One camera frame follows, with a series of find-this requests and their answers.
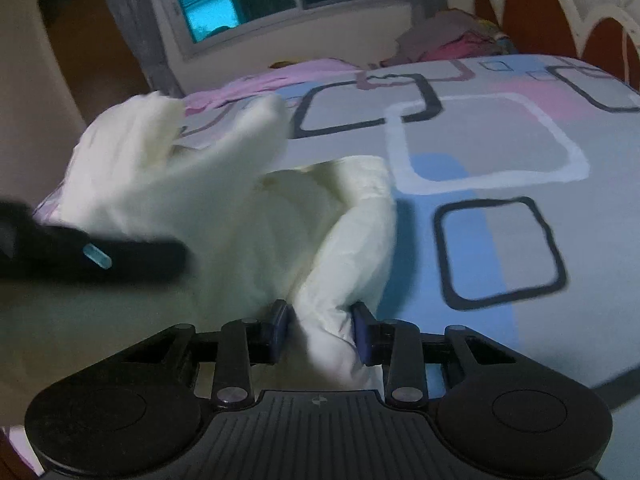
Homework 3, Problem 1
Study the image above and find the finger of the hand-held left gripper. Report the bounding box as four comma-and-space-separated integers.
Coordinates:
114, 240, 190, 286

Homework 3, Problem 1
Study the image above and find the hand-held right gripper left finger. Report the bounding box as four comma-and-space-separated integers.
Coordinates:
120, 300, 291, 408

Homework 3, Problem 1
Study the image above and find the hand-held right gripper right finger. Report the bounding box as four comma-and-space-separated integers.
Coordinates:
352, 301, 517, 408

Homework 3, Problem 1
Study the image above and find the white garment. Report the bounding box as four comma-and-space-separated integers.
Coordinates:
0, 91, 398, 431

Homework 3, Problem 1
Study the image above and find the pile of clothes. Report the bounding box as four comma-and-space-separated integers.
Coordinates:
380, 7, 518, 68

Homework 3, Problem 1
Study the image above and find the brown wooden door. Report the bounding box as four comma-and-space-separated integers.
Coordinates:
37, 0, 148, 126

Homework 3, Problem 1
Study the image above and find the patterned grey bed sheet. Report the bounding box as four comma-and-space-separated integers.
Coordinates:
30, 52, 640, 411

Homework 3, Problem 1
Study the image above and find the pink blanket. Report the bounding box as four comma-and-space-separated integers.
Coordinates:
182, 57, 371, 111

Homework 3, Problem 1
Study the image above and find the scalloped white and brown headboard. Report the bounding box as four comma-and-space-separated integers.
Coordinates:
440, 0, 640, 81

